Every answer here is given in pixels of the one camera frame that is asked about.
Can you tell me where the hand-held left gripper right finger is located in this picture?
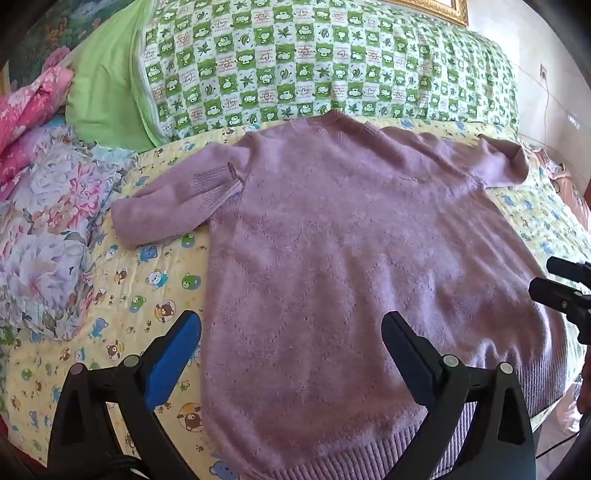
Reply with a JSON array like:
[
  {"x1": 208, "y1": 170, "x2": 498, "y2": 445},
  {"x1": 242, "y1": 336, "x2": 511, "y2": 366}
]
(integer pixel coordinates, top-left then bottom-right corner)
[{"x1": 382, "y1": 311, "x2": 536, "y2": 480}]

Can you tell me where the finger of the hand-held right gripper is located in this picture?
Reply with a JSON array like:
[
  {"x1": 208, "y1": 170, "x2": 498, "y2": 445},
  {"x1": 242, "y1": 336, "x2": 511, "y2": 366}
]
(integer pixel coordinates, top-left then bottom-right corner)
[
  {"x1": 547, "y1": 256, "x2": 591, "y2": 280},
  {"x1": 529, "y1": 276, "x2": 591, "y2": 343}
]

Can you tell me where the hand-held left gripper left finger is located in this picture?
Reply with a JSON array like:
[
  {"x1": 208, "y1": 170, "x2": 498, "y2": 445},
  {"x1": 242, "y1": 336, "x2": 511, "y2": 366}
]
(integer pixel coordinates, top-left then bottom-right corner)
[{"x1": 46, "y1": 310, "x2": 202, "y2": 480}]

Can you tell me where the purple knit sweater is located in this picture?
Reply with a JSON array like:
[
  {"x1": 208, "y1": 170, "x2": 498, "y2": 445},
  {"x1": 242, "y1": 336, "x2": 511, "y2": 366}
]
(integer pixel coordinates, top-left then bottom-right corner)
[{"x1": 112, "y1": 113, "x2": 568, "y2": 480}]

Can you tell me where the yellow cartoon bear bedsheet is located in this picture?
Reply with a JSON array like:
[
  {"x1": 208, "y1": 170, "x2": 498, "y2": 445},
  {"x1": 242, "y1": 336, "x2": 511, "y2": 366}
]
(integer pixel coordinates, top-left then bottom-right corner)
[{"x1": 0, "y1": 115, "x2": 591, "y2": 480}]

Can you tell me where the pink cloth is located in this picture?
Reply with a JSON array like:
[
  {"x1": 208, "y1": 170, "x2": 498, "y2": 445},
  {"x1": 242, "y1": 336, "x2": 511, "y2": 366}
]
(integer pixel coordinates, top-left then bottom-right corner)
[{"x1": 526, "y1": 143, "x2": 591, "y2": 222}]

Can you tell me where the pastel floral quilt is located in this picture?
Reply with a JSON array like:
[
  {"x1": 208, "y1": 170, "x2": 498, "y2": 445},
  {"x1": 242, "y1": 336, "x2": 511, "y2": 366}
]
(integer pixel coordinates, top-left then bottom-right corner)
[{"x1": 0, "y1": 124, "x2": 139, "y2": 342}]

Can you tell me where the pink floral blanket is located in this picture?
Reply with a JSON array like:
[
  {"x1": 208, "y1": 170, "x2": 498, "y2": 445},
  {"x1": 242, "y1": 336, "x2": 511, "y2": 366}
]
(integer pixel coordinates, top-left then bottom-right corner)
[{"x1": 0, "y1": 46, "x2": 77, "y2": 201}]

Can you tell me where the lime green pillow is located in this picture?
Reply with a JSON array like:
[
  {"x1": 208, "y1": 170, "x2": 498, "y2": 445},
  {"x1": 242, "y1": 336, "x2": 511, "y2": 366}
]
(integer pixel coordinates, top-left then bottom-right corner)
[{"x1": 65, "y1": 0, "x2": 169, "y2": 153}]

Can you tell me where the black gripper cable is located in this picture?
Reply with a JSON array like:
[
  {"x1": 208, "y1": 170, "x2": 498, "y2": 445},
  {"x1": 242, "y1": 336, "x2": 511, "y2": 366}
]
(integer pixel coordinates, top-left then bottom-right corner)
[{"x1": 536, "y1": 427, "x2": 588, "y2": 459}]

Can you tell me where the white wall cable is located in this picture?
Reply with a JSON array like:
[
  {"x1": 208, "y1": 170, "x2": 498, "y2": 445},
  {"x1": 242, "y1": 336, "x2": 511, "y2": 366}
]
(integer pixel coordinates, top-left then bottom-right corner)
[{"x1": 542, "y1": 78, "x2": 555, "y2": 134}]

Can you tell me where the gold picture frame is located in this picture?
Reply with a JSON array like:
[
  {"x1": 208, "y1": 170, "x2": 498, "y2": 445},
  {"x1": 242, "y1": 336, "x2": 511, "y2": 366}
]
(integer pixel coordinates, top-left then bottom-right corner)
[{"x1": 427, "y1": 0, "x2": 469, "y2": 26}]

